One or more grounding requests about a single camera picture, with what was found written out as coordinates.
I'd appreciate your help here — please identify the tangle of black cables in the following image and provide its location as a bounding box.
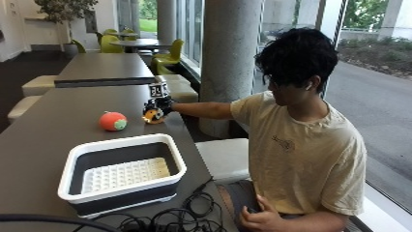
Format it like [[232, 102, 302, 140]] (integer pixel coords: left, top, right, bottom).
[[114, 177, 229, 232]]

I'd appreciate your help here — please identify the grey concrete column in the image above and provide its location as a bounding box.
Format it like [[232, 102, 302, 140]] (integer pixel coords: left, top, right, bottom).
[[156, 0, 178, 44], [198, 0, 264, 139]]

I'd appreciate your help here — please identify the dark round table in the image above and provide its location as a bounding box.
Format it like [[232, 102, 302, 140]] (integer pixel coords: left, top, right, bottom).
[[109, 38, 162, 53], [106, 31, 138, 39]]

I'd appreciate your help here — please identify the the person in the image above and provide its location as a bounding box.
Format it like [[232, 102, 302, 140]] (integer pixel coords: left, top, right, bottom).
[[216, 27, 368, 232]]

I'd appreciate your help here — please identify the red toy fruit green tip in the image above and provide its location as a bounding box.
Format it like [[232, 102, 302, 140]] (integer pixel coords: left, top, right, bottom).
[[97, 111, 129, 132]]

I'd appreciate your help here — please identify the green chair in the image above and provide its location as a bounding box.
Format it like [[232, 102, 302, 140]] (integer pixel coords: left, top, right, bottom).
[[98, 34, 126, 54], [69, 39, 88, 54], [149, 39, 185, 75], [121, 28, 138, 42]]

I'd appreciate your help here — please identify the dark rectangular table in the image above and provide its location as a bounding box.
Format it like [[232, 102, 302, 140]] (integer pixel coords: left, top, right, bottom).
[[54, 52, 157, 89]]

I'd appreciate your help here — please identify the white and grey dish basin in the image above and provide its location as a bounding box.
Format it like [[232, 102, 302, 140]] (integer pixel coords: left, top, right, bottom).
[[56, 132, 188, 219]]

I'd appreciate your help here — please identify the white marker cube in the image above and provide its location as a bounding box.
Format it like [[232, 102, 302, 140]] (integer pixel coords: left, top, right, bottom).
[[148, 81, 170, 99]]

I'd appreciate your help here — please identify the white drain tray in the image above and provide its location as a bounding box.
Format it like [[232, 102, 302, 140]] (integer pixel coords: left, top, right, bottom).
[[80, 157, 172, 195]]

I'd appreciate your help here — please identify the potted tree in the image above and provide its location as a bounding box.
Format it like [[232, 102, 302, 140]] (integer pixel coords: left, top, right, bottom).
[[33, 0, 100, 60]]

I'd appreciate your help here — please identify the white cushioned seat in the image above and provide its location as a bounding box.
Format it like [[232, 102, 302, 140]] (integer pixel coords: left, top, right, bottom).
[[194, 137, 250, 186], [20, 74, 58, 98], [154, 73, 200, 104], [6, 95, 44, 125]]

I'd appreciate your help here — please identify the orange toy fruit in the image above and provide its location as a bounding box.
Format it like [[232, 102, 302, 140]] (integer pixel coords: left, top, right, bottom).
[[141, 108, 168, 126]]

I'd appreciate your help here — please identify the thick black curved cable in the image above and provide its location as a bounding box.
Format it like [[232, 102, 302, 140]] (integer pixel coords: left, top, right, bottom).
[[0, 213, 122, 232]]

